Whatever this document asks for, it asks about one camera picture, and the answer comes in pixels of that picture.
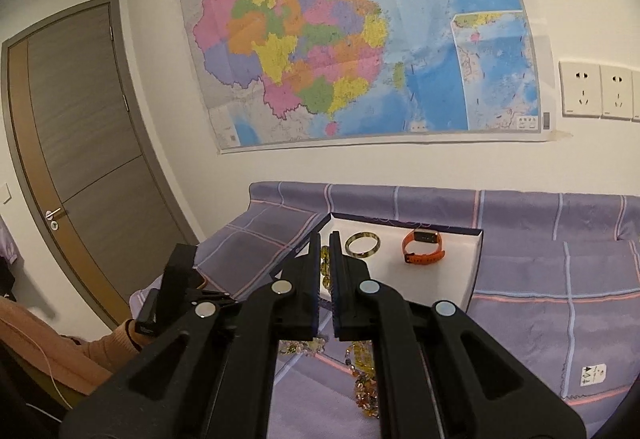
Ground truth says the grey-brown wooden door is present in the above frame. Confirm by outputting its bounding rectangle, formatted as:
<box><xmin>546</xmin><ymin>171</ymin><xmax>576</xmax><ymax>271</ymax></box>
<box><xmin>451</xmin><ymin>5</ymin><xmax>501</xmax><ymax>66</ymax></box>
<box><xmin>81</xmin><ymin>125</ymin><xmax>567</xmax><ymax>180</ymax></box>
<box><xmin>0</xmin><ymin>0</ymin><xmax>201</xmax><ymax>326</ymax></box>

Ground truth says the white thin cable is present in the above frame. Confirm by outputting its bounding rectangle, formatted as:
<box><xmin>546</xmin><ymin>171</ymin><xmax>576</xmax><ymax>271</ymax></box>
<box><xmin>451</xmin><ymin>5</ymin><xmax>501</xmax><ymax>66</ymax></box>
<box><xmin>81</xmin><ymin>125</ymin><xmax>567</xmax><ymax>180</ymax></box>
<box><xmin>0</xmin><ymin>313</ymin><xmax>72</xmax><ymax>416</ymax></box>

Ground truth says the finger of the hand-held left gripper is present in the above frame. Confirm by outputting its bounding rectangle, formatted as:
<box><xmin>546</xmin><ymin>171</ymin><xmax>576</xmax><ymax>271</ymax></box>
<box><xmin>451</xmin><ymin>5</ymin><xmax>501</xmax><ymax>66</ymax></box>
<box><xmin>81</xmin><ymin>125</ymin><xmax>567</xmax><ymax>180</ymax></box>
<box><xmin>191</xmin><ymin>288</ymin><xmax>242</xmax><ymax>308</ymax></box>

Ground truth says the purple checked blanket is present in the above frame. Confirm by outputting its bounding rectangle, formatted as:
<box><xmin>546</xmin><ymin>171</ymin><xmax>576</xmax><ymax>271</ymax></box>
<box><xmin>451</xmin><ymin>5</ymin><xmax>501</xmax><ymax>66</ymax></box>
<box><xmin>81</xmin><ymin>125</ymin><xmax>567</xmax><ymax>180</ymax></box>
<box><xmin>129</xmin><ymin>182</ymin><xmax>640</xmax><ymax>439</ymax></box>

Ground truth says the yellow-green mottled bangle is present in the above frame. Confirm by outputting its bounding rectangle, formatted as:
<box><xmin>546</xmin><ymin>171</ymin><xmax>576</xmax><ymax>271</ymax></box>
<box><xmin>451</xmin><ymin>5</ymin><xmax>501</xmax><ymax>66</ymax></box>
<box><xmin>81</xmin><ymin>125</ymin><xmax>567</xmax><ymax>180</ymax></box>
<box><xmin>344</xmin><ymin>230</ymin><xmax>382</xmax><ymax>260</ymax></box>

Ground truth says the multicoloured bead bracelet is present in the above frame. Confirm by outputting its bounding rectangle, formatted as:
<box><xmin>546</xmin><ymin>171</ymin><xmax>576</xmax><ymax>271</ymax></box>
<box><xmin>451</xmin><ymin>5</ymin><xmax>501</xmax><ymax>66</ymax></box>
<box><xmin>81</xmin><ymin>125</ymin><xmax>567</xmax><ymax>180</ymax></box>
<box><xmin>344</xmin><ymin>339</ymin><xmax>382</xmax><ymax>421</ymax></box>

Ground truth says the colourful wall map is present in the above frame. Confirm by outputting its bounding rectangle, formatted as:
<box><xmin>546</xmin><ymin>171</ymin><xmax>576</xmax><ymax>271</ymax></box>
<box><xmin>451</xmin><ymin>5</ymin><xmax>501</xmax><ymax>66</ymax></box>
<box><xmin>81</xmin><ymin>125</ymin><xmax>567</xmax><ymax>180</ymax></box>
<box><xmin>175</xmin><ymin>0</ymin><xmax>574</xmax><ymax>155</ymax></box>

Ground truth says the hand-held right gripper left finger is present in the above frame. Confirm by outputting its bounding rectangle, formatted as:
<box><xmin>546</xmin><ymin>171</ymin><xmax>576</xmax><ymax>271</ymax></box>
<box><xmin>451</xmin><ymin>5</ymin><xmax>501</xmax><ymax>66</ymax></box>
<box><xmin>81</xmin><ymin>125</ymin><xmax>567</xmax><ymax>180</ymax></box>
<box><xmin>59</xmin><ymin>231</ymin><xmax>323</xmax><ymax>439</ymax></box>

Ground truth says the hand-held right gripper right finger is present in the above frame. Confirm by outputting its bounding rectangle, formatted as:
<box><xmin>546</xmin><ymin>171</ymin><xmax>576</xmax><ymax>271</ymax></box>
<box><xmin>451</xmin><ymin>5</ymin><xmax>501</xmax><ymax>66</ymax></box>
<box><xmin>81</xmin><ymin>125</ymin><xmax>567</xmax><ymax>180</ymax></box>
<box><xmin>327</xmin><ymin>230</ymin><xmax>587</xmax><ymax>439</ymax></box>

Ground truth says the white fabric label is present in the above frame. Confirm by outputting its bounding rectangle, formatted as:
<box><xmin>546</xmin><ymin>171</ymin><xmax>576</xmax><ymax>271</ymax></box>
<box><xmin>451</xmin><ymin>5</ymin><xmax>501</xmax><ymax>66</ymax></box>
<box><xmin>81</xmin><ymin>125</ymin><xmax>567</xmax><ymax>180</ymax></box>
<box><xmin>580</xmin><ymin>363</ymin><xmax>609</xmax><ymax>388</ymax></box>

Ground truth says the amber bead bracelet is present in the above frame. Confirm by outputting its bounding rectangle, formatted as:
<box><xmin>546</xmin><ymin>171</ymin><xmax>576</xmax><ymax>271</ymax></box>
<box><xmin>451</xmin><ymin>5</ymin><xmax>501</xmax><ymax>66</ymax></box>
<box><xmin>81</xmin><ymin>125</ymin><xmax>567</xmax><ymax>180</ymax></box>
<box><xmin>277</xmin><ymin>244</ymin><xmax>334</xmax><ymax>358</ymax></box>

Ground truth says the orange smart watch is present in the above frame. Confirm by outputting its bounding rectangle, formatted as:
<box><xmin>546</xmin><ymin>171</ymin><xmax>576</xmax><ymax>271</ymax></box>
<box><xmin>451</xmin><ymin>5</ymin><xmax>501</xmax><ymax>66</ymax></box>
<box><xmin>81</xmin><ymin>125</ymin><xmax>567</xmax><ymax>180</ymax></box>
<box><xmin>402</xmin><ymin>228</ymin><xmax>446</xmax><ymax>265</ymax></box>

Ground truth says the white jewelry tray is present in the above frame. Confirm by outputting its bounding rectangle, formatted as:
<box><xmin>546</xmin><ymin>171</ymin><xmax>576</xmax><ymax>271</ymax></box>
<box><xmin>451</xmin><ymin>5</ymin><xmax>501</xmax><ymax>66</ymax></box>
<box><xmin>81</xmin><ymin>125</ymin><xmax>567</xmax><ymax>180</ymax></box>
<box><xmin>295</xmin><ymin>212</ymin><xmax>485</xmax><ymax>313</ymax></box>

